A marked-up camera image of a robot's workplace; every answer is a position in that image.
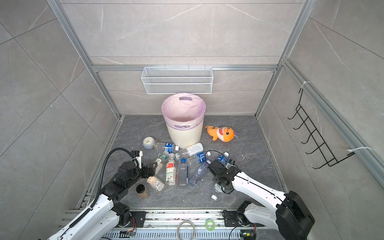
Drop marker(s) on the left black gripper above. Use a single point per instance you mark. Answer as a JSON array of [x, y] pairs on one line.
[[147, 174]]

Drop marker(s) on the orange shark plush toy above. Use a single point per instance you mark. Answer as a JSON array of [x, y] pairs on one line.
[[224, 134]]

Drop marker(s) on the black wall hook rack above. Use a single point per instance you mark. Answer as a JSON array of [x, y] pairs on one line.
[[315, 136]]

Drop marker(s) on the green cap small bottle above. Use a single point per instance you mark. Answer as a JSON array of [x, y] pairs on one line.
[[159, 162]]

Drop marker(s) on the small blue label bottle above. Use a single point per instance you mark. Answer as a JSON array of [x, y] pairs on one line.
[[223, 159]]

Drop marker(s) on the brown jar black lid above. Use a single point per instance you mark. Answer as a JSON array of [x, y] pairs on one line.
[[142, 191]]

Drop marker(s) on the white ribbed trash bin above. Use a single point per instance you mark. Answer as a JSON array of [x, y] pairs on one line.
[[186, 138]]

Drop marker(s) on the orange label pill bottle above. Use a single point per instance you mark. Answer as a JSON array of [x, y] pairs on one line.
[[156, 183]]

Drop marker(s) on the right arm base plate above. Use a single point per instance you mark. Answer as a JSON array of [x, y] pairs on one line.
[[232, 219]]

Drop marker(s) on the red label clear bottle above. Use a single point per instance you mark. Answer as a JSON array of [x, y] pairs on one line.
[[171, 170]]

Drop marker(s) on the white label wide bottle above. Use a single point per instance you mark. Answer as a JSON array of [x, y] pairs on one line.
[[189, 151]]

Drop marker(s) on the pink bin liner bag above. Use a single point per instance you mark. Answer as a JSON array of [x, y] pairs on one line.
[[183, 111]]

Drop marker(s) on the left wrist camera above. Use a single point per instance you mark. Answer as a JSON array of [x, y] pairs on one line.
[[138, 157]]

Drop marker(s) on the clear bottle blue label middle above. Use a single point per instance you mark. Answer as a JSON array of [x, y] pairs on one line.
[[198, 158]]

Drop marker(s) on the clear bottle blue label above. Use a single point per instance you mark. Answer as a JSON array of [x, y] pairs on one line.
[[198, 158], [166, 147]]

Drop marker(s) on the white wire mesh basket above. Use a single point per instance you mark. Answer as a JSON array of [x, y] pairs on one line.
[[174, 80]]

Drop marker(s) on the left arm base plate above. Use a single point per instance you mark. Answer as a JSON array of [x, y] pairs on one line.
[[135, 219]]

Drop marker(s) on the green tape roll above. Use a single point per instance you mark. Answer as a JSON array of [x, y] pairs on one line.
[[210, 225]]

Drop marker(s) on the tall clear bluish bottle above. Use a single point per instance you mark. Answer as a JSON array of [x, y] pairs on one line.
[[199, 174]]

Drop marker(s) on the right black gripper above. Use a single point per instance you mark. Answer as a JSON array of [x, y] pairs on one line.
[[215, 179]]

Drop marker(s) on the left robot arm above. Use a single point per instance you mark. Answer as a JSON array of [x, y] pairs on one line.
[[106, 211]]

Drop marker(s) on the crushed green label bottle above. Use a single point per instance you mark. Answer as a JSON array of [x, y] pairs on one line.
[[218, 190]]

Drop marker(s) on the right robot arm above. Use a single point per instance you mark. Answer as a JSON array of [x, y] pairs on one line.
[[284, 212]]

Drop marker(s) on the clear bottle blue label left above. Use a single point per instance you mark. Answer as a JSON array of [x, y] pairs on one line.
[[166, 147]]

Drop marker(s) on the blue cap artesian bottle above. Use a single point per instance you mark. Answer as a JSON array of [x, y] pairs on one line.
[[183, 173]]

